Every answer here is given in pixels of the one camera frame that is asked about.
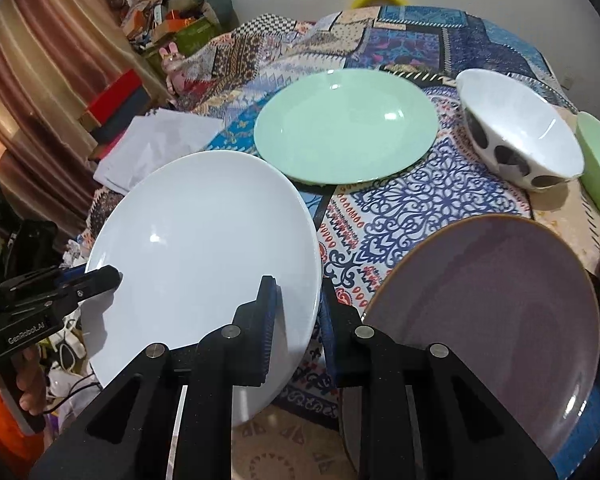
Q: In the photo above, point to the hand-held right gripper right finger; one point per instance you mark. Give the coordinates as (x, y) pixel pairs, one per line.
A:
(326, 325)

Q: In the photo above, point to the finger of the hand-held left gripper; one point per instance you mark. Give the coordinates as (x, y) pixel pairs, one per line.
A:
(55, 276)
(100, 280)

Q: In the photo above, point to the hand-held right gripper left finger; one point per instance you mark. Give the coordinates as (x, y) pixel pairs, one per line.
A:
(269, 320)

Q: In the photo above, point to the white plate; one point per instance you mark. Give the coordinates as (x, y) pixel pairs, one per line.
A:
(190, 240)

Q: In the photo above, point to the purple plate with brown rim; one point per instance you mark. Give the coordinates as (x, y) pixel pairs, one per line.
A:
(480, 300)

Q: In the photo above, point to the green plate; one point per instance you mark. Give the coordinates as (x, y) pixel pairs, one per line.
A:
(345, 125)

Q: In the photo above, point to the white bowl with black spots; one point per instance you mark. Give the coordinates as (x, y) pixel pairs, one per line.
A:
(520, 120)

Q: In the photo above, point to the person's left hand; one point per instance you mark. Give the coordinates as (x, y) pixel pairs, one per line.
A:
(30, 375)

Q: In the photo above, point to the orange cloth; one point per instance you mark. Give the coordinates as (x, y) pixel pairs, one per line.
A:
(2, 410)

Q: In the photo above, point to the patchwork printed blanket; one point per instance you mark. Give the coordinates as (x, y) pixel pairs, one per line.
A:
(405, 220)

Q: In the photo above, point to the white paper sheet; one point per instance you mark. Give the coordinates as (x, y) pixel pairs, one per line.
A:
(155, 145)

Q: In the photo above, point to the red and black box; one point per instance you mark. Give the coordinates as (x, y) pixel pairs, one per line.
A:
(125, 117)

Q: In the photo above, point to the brown striped curtain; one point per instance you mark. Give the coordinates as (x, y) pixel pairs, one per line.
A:
(40, 85)

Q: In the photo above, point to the pink bunny toy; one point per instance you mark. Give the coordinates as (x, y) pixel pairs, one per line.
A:
(172, 65)

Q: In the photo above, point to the green box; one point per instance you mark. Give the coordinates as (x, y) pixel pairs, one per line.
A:
(195, 37)

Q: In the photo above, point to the pile of assorted clutter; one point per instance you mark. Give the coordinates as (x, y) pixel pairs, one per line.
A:
(145, 15)

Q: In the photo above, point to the grey-green cushion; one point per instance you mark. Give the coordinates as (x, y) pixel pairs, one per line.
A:
(220, 0)

